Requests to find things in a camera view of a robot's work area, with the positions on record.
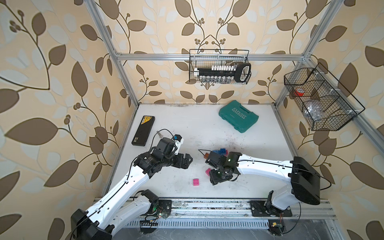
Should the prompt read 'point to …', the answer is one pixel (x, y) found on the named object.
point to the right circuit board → (276, 226)
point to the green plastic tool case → (237, 116)
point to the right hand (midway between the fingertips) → (214, 179)
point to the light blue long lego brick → (217, 151)
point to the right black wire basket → (326, 104)
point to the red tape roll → (299, 92)
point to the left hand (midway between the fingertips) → (183, 156)
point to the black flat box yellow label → (142, 134)
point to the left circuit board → (148, 224)
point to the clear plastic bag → (314, 111)
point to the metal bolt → (160, 135)
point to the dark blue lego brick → (223, 151)
